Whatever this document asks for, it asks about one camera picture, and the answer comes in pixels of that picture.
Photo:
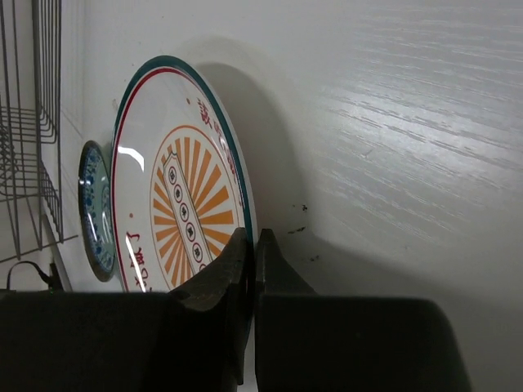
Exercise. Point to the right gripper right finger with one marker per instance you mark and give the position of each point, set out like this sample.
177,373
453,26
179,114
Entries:
308,342

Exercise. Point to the blue floral small plate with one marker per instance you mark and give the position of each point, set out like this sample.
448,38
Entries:
95,211

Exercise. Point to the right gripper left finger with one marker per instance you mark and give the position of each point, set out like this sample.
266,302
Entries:
190,339

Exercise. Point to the grey wire dish rack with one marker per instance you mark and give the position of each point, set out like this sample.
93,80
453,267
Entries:
32,201

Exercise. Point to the orange sunburst plate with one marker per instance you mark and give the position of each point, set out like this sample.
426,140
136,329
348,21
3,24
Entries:
179,183

